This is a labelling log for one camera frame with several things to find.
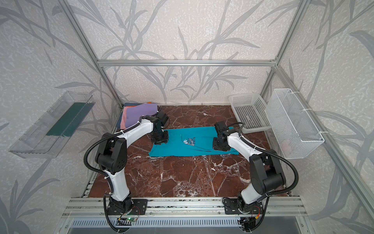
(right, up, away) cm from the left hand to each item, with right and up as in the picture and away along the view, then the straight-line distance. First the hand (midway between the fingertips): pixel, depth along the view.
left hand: (167, 137), depth 93 cm
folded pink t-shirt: (-33, +12, +10) cm, 36 cm away
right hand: (+32, -3, -1) cm, 33 cm away
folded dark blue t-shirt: (-40, +24, +26) cm, 53 cm away
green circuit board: (-13, -37, -22) cm, 45 cm away
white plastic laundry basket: (+63, +19, +23) cm, 70 cm away
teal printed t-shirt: (+14, -4, +6) cm, 16 cm away
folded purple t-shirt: (-27, +16, +13) cm, 34 cm away
